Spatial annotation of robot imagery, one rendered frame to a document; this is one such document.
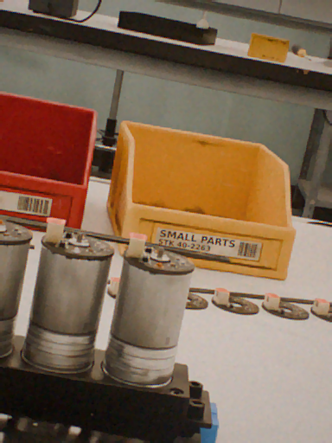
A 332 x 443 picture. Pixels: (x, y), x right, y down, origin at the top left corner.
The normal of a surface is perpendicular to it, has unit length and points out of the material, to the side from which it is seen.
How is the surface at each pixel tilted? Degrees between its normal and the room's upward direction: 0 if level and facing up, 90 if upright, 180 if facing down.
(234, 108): 90
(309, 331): 0
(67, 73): 90
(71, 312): 90
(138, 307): 90
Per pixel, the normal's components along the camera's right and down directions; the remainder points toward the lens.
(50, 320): -0.37, 0.15
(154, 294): 0.04, 0.25
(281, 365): 0.19, -0.95
